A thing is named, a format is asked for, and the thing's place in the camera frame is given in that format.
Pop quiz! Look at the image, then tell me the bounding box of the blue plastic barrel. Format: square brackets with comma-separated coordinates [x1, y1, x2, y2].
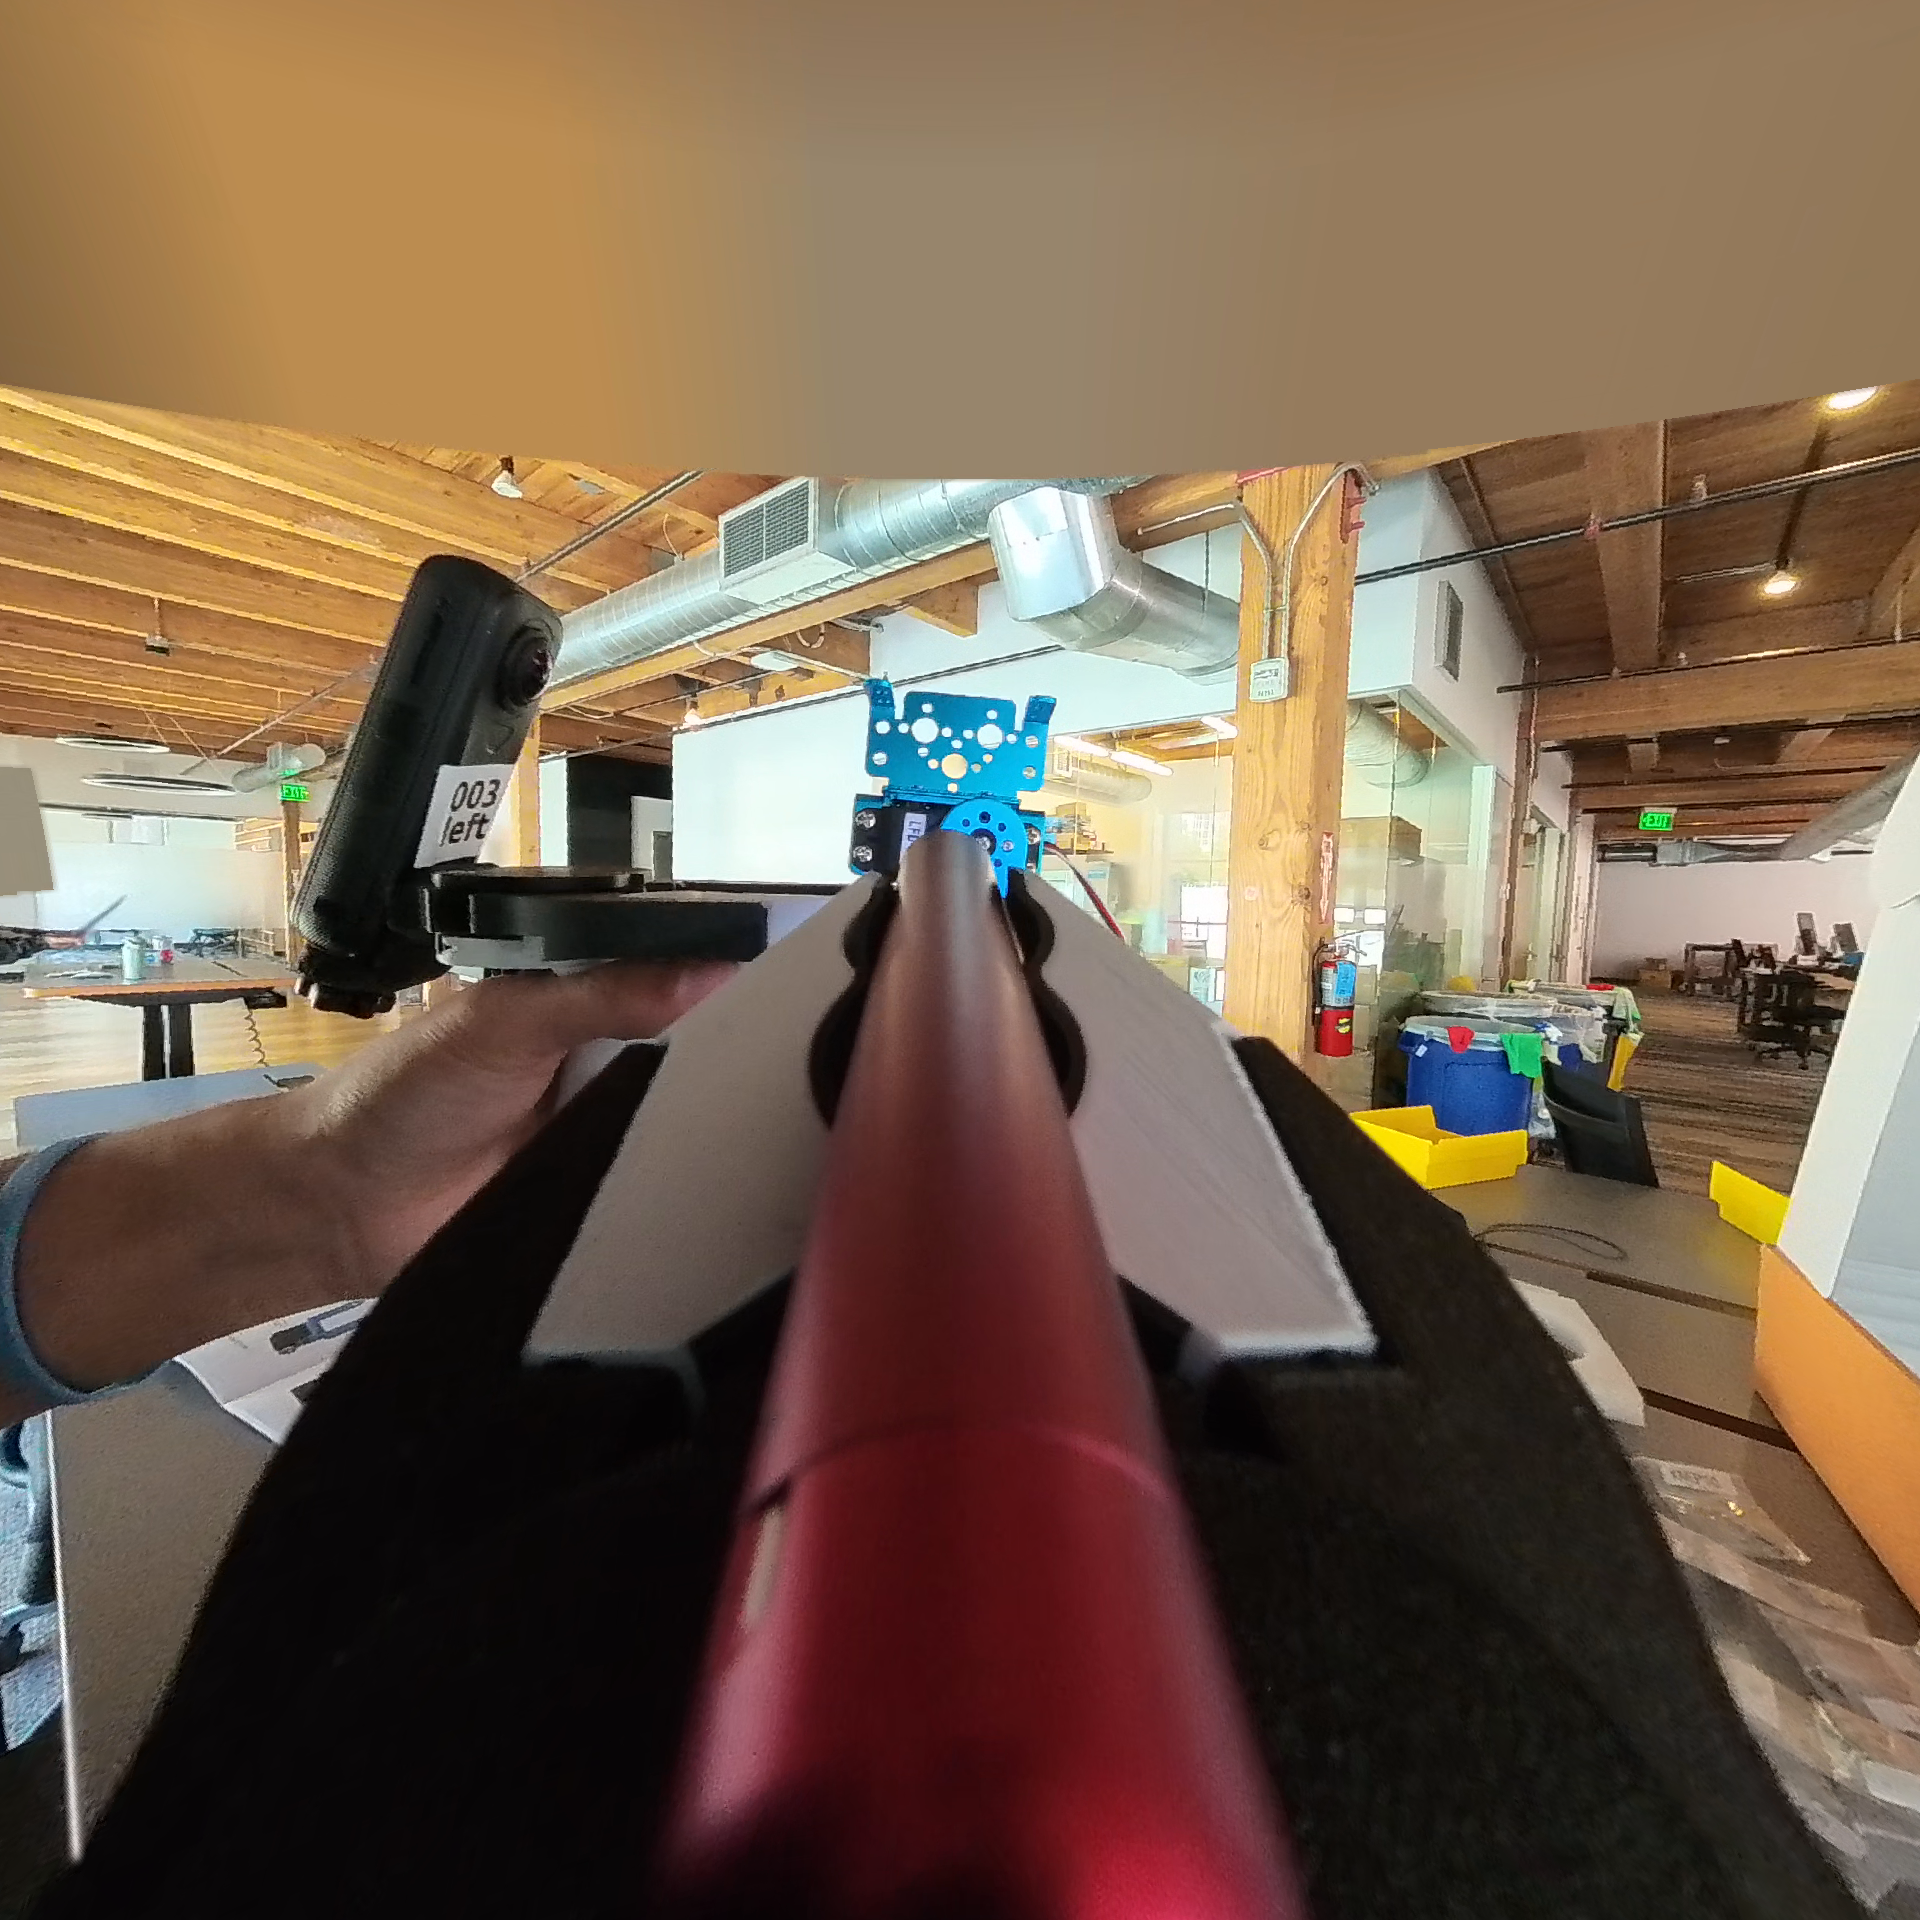
[1398, 1016, 1535, 1142]

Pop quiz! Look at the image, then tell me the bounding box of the silver air duct with grille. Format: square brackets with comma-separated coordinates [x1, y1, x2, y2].
[542, 479, 1249, 695]

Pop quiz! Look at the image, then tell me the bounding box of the wooden desk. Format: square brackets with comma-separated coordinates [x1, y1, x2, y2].
[22, 958, 303, 1086]

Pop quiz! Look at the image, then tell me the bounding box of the blue toy robot arm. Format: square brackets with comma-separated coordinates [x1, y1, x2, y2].
[850, 674, 1060, 903]

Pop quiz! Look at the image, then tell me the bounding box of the white instruction sheet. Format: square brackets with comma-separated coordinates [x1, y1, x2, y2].
[169, 1297, 381, 1445]

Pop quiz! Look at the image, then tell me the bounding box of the clear plastic bag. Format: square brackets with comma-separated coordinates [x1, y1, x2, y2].
[1665, 1559, 1920, 1920]

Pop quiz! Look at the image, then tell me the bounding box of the white foam block with hole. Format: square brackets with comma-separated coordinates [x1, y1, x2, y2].
[1530, 1288, 1652, 1427]

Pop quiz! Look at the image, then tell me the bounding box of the black waste bin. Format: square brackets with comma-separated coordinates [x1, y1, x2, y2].
[1537, 1057, 1662, 1191]

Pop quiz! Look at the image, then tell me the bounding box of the wooden support post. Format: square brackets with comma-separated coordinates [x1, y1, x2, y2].
[1218, 463, 1363, 1038]

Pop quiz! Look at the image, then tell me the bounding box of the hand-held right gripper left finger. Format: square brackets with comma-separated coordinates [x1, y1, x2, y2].
[528, 873, 903, 1360]

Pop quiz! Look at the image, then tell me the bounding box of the red white servo cable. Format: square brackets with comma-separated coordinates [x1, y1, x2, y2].
[1036, 840, 1127, 948]

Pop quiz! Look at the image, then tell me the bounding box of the orange and white cardboard box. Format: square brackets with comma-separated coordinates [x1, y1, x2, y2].
[1751, 772, 1920, 1618]

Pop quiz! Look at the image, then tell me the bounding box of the person's left hand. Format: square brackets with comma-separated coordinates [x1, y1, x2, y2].
[82, 958, 739, 1400]

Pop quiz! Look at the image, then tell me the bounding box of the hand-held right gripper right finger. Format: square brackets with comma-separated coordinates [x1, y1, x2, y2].
[998, 869, 1379, 1360]

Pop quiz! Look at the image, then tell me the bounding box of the metal ceiling pipe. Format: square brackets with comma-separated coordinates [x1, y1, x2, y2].
[516, 469, 706, 588]

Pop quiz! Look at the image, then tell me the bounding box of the grey desk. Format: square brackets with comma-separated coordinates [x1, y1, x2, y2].
[51, 1178, 1920, 1920]
[10, 1062, 328, 1162]

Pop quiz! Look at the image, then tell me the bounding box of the red electric screwdriver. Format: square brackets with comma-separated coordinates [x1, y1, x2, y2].
[660, 829, 1309, 1920]

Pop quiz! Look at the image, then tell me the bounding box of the group of office desks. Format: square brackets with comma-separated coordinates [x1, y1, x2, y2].
[1677, 903, 1873, 1071]

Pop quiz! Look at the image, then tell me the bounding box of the grey trash bin with liner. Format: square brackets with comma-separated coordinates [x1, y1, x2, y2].
[1414, 979, 1637, 1040]

